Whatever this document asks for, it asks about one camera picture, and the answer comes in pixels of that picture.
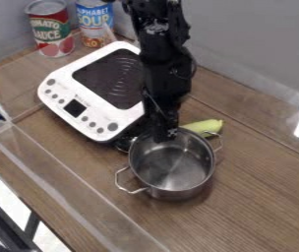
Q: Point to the green handled metal scoop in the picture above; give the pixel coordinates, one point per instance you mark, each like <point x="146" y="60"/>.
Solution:
<point x="201" y="127"/>

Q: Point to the silver steel pot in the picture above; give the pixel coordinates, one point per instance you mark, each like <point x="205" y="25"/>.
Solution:
<point x="173" y="169"/>

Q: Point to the tomato sauce can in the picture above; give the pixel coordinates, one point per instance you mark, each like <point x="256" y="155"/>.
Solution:
<point x="50" y="22"/>

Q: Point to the clear acrylic barrier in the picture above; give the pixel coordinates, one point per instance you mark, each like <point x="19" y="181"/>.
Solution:
<point x="62" y="174"/>

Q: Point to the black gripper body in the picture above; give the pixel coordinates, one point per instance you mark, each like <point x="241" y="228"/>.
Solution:
<point x="167" y="72"/>

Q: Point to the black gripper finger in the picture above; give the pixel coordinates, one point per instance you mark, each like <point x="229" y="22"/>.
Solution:
<point x="158" y="126"/>
<point x="173" y="124"/>

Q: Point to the white and black stove top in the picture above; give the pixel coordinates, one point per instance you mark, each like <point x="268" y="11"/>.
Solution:
<point x="95" y="92"/>

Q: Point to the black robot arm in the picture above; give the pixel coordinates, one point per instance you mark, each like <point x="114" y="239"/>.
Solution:
<point x="159" y="24"/>

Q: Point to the black table leg frame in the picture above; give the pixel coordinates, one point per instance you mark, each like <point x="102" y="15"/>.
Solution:
<point x="15" y="240"/>

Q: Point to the alphabet soup can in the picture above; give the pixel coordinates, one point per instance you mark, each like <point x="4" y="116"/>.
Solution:
<point x="95" y="19"/>

